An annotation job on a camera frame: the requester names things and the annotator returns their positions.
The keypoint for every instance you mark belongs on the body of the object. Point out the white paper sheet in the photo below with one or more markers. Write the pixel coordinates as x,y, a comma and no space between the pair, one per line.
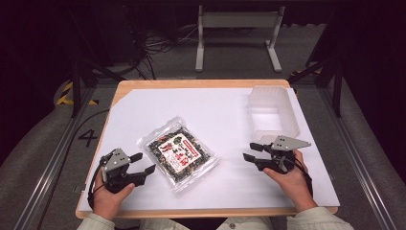
207,108

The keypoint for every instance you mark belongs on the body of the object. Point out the black metal stand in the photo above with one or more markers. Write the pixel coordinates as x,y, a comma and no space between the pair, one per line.
76,89
336,89

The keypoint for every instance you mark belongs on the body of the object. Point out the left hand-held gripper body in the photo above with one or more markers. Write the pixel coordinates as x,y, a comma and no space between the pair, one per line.
116,161

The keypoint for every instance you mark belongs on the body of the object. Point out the clear packet of dried seaweed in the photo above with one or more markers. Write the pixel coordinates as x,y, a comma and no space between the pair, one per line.
180,153

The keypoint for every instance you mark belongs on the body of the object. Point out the person's light jacket front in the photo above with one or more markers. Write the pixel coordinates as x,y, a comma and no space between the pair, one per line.
223,225

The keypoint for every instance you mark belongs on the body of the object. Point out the person's left sleeve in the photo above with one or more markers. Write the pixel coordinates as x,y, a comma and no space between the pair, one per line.
95,223

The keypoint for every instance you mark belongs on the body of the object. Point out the clear plastic container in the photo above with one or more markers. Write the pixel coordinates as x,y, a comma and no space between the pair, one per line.
271,111

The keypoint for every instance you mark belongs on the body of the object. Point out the yellow black floor tape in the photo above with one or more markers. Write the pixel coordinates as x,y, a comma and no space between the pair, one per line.
63,100

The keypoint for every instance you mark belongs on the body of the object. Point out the wooden table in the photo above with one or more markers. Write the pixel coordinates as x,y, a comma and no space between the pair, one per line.
198,83

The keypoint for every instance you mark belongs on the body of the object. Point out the aluminium floor rail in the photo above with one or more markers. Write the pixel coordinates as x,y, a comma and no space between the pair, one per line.
354,153
54,159

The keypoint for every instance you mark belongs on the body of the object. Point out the person's right hand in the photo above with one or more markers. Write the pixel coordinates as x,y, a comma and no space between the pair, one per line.
292,185

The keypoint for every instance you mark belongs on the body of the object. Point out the person's right sleeve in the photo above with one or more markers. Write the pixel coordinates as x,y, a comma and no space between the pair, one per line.
319,220

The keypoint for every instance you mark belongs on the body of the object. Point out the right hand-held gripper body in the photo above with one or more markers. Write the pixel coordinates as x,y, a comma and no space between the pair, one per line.
285,143

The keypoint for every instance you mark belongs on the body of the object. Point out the person's left hand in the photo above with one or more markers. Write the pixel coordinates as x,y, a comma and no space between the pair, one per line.
108,199

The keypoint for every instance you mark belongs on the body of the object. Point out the person's sleeve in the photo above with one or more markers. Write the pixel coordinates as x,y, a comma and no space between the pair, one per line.
319,220
95,223

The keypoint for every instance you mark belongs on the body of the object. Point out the white metal stand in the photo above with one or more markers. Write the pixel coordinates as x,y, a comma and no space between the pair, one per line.
239,19

